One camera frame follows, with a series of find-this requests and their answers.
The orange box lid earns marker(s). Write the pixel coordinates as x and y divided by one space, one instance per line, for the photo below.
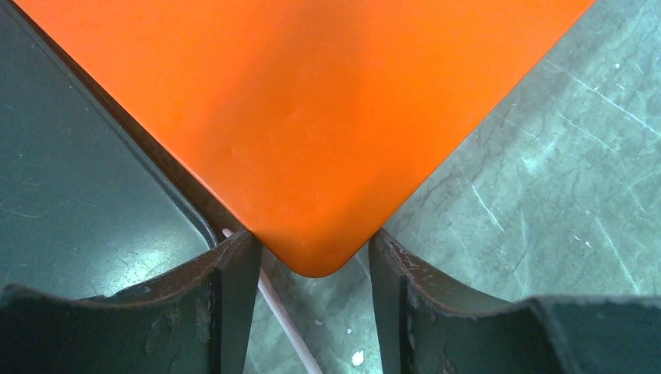
311 121

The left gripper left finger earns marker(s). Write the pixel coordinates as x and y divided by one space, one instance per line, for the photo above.
195 318

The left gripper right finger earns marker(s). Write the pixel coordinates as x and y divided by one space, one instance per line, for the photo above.
428 322

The pink handled metal tongs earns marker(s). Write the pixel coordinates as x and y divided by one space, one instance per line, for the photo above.
280 313

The black baking tray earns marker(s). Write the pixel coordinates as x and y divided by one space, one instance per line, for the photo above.
91 207

